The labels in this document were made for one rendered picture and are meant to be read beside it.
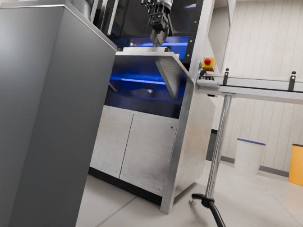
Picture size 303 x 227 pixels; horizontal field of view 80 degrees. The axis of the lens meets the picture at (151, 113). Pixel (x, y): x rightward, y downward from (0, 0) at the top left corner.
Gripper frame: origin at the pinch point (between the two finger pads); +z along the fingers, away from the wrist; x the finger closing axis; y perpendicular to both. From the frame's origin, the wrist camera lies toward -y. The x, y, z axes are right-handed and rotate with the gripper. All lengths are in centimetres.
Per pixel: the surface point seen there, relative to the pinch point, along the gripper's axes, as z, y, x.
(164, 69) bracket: 7.8, -8.4, 2.6
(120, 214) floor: 92, -13, -8
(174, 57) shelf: 5.5, 1.3, 11.1
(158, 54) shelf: 5.2, 3.9, 3.8
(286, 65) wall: -163, -433, 108
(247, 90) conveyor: 5, -47, 43
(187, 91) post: 12.3, -36.1, 8.8
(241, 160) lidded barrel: 74, -329, 50
